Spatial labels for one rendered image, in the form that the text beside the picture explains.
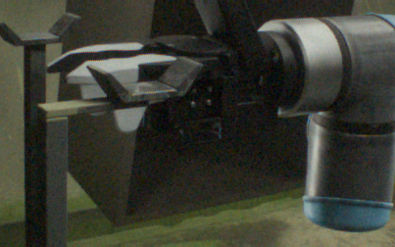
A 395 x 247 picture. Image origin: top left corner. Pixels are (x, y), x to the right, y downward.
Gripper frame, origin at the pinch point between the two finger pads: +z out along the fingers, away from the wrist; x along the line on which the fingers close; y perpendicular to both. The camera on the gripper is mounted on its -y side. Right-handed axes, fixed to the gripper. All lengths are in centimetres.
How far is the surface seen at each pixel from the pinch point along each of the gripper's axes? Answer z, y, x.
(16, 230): -62, 96, 175
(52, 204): 6.4, 6.9, -10.8
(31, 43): -0.1, 0.0, 8.6
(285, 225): -156, 105, 157
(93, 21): -56, 19, 110
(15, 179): -65, 82, 183
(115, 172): -56, 51, 99
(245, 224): -143, 105, 164
